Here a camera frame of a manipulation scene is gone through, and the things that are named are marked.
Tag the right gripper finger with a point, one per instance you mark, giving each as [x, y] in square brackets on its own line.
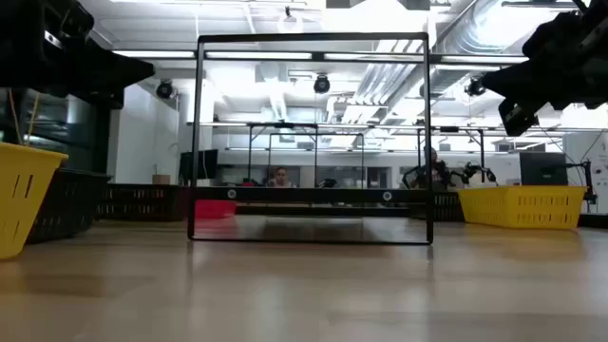
[518, 116]
[518, 81]

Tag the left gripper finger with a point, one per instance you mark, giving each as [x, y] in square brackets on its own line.
[111, 100]
[119, 73]

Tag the yellow slotted plastic basket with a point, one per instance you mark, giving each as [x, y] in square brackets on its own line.
[522, 209]
[24, 199]

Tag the black slotted plastic basket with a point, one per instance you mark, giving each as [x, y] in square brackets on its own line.
[446, 206]
[71, 204]
[142, 202]

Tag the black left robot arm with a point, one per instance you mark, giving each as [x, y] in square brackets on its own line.
[28, 24]

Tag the black background robot arm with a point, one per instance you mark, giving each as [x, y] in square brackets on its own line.
[475, 170]

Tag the long ceiling light strip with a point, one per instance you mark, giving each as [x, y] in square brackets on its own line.
[152, 54]
[370, 57]
[259, 55]
[484, 59]

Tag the black computer monitor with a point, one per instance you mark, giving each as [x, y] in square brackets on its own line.
[544, 168]
[199, 166]

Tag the brown cardboard box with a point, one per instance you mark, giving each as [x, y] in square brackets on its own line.
[161, 179]

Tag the person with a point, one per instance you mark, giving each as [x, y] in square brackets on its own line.
[280, 176]
[433, 171]

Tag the red slotted plastic basket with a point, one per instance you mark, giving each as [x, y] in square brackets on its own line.
[214, 209]

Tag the black ceiling-hung camera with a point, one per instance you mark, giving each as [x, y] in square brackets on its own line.
[321, 84]
[475, 87]
[165, 89]

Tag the silver ventilation duct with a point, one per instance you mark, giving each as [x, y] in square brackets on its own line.
[468, 33]

